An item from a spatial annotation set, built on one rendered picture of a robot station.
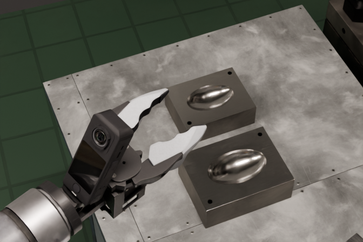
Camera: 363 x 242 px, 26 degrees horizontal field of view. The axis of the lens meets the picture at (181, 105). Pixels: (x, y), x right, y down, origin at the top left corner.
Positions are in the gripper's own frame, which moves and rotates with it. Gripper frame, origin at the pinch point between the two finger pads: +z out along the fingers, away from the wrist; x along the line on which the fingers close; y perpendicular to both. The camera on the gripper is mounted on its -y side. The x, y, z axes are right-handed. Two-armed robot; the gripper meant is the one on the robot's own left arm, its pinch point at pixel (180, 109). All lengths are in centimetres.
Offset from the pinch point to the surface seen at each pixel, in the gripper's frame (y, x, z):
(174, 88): 64, -31, 36
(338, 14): 71, -24, 89
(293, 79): 68, -17, 62
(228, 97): 64, -22, 44
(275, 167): 59, -1, 36
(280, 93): 68, -16, 57
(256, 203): 63, 1, 29
